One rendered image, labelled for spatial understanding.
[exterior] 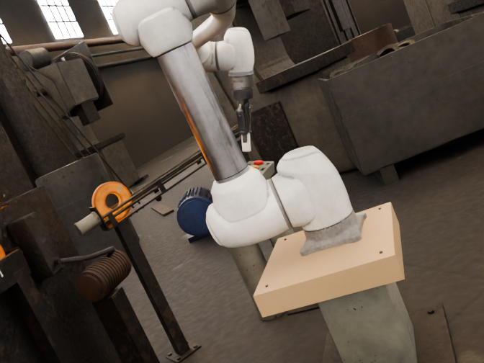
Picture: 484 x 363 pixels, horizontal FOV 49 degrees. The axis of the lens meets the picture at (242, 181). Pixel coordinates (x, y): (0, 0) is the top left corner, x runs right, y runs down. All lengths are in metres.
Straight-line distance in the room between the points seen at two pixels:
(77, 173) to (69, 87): 5.28
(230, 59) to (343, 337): 0.99
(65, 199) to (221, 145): 3.26
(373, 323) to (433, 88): 2.03
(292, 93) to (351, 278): 2.76
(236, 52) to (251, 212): 0.68
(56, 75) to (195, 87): 8.47
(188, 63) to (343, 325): 0.84
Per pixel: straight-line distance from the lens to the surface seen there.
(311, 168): 1.42
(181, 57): 1.38
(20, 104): 6.19
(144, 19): 1.37
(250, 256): 2.13
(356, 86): 3.24
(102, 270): 2.03
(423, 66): 3.32
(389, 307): 1.53
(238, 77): 1.90
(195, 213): 3.76
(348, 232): 1.47
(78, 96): 9.80
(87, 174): 4.56
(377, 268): 1.32
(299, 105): 3.97
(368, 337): 1.58
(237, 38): 1.89
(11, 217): 2.15
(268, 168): 2.09
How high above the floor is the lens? 0.93
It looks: 10 degrees down
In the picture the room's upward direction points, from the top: 24 degrees counter-clockwise
